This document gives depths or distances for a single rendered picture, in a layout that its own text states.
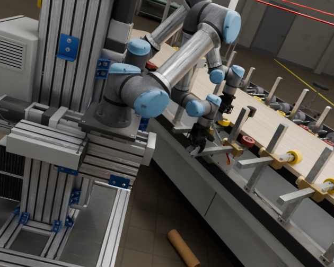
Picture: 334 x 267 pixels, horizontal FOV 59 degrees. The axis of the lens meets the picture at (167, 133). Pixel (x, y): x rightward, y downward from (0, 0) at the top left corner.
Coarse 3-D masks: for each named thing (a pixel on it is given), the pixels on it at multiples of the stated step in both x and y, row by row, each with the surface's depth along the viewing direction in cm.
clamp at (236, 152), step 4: (224, 140) 180; (224, 144) 180; (228, 144) 177; (232, 144) 176; (236, 144) 178; (236, 148) 173; (232, 152) 175; (236, 152) 173; (240, 152) 174; (236, 156) 174
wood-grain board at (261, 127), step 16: (144, 32) 394; (160, 64) 275; (208, 80) 279; (224, 80) 298; (240, 96) 263; (256, 112) 236; (272, 112) 250; (256, 128) 204; (272, 128) 214; (288, 128) 226; (256, 144) 185; (288, 144) 196; (304, 144) 206; (320, 144) 216; (304, 160) 181; (304, 176) 161; (320, 176) 167
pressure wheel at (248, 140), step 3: (243, 138) 180; (246, 138) 182; (249, 138) 181; (243, 141) 179; (246, 141) 178; (249, 141) 178; (252, 141) 180; (243, 144) 179; (246, 144) 178; (249, 144) 178; (252, 144) 179
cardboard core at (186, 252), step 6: (168, 234) 210; (174, 234) 208; (174, 240) 206; (180, 240) 205; (174, 246) 205; (180, 246) 202; (186, 246) 202; (180, 252) 200; (186, 252) 198; (186, 258) 196; (192, 258) 195; (192, 264) 192; (198, 264) 196
